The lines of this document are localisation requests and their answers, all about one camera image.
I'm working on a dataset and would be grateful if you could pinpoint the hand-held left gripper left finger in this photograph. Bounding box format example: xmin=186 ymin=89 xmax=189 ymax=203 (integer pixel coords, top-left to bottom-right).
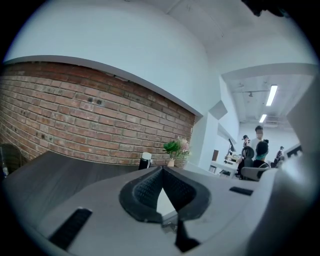
xmin=118 ymin=166 xmax=165 ymax=223

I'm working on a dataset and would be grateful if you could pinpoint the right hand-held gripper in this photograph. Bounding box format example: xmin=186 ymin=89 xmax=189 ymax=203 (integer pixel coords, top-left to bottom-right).
xmin=274 ymin=72 xmax=320 ymax=181

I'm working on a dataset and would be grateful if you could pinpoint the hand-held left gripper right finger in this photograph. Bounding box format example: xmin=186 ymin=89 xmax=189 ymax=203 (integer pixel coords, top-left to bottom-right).
xmin=162 ymin=166 xmax=211 ymax=253

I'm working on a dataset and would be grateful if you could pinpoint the black cylinder speaker white top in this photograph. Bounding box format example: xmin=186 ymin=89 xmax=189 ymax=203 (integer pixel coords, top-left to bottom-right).
xmin=138 ymin=151 xmax=153 ymax=171

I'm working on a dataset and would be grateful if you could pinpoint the white desk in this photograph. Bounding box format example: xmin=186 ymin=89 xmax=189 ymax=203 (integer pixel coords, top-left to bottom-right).
xmin=209 ymin=159 xmax=242 ymax=179

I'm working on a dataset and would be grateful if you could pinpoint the green plant with pink flowers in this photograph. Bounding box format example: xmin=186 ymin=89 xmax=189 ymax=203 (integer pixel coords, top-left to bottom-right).
xmin=162 ymin=136 xmax=193 ymax=161

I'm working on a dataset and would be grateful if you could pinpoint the black mesh swivel chair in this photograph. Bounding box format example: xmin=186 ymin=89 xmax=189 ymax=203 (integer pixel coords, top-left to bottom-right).
xmin=236 ymin=146 xmax=255 ymax=180

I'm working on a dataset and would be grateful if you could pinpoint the round dark wicker side table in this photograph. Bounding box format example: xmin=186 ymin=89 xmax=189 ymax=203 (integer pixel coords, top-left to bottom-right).
xmin=0 ymin=143 xmax=24 ymax=177

